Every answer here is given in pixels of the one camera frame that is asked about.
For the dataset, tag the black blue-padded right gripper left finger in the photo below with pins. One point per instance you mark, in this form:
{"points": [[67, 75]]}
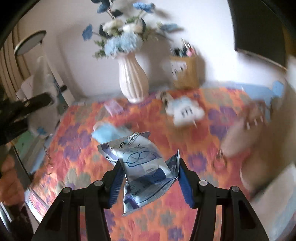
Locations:
{"points": [[62, 220]]}

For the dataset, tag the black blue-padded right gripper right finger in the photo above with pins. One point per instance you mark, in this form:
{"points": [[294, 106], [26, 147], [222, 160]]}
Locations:
{"points": [[239, 220]]}

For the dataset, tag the blue printed plastic packet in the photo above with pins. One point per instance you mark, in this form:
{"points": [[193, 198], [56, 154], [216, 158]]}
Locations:
{"points": [[148, 175]]}

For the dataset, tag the blue white plush toy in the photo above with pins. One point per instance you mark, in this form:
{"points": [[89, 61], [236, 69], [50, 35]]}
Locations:
{"points": [[43, 121]]}

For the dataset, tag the person's left hand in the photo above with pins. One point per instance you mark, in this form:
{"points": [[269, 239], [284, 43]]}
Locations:
{"points": [[12, 191]]}

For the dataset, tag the white desk lamp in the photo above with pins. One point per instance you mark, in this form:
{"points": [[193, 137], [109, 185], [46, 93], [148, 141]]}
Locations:
{"points": [[33, 46]]}

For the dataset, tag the beige handbag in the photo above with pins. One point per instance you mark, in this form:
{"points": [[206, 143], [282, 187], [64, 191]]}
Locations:
{"points": [[242, 136]]}

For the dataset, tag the light blue folded cloth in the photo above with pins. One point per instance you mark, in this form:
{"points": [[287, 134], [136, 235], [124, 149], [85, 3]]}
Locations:
{"points": [[106, 132]]}

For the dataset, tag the floral orange table cloth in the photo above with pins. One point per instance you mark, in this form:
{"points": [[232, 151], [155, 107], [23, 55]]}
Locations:
{"points": [[74, 161]]}

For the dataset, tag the white cloud plush toy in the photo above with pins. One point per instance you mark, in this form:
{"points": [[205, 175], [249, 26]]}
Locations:
{"points": [[184, 111]]}

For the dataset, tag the blue foam mat seat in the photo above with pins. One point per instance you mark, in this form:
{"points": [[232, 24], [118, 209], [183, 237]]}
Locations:
{"points": [[260, 92]]}

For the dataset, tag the white vase with blue flowers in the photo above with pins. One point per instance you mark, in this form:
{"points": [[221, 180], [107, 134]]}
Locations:
{"points": [[122, 39]]}

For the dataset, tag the bamboo pen holder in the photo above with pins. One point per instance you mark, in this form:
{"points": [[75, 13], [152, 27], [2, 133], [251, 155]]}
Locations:
{"points": [[187, 66]]}

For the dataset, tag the black wall television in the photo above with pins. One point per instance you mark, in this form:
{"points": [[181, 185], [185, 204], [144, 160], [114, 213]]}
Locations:
{"points": [[258, 31]]}

